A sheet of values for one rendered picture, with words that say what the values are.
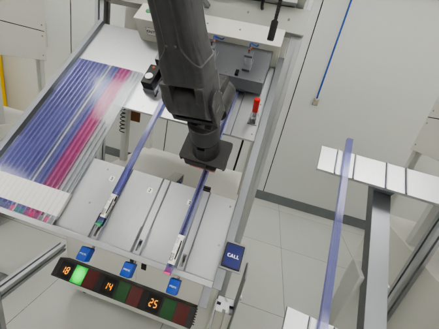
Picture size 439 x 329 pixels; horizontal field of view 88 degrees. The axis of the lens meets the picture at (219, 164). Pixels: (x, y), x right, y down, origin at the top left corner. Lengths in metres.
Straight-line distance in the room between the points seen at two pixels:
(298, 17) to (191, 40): 0.62
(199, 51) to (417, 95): 2.42
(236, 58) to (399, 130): 2.06
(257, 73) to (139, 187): 0.46
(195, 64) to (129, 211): 0.42
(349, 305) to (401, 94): 2.13
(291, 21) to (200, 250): 0.73
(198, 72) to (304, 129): 2.12
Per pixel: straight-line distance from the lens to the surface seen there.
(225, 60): 0.76
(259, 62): 0.76
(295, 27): 0.88
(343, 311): 0.67
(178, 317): 0.59
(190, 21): 0.30
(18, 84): 3.80
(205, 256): 0.57
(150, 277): 1.11
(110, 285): 0.63
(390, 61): 2.53
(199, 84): 0.31
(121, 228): 0.62
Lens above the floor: 1.13
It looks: 20 degrees down
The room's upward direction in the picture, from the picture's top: 13 degrees clockwise
